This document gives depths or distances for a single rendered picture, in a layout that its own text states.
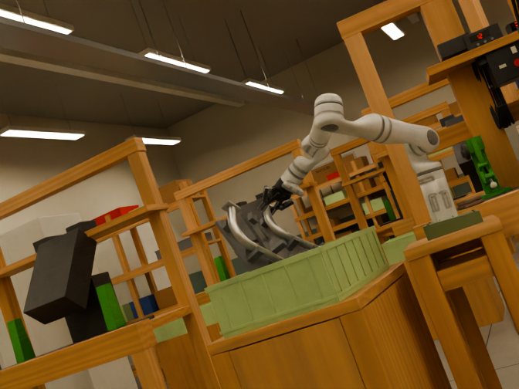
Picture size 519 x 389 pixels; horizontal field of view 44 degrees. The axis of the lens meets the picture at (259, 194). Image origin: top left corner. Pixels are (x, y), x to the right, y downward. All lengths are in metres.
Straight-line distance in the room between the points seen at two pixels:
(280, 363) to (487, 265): 0.74
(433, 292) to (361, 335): 0.41
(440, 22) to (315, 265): 1.67
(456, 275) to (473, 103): 1.16
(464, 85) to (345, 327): 1.61
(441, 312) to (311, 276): 0.52
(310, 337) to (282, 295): 0.15
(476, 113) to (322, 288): 1.51
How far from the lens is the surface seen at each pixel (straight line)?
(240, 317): 2.03
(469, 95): 3.17
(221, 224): 2.13
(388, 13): 3.25
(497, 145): 3.15
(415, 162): 2.33
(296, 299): 1.93
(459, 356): 2.25
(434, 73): 3.06
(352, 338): 1.89
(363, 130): 2.11
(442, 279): 2.22
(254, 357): 2.02
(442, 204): 2.30
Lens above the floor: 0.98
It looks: 6 degrees up
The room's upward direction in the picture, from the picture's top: 20 degrees counter-clockwise
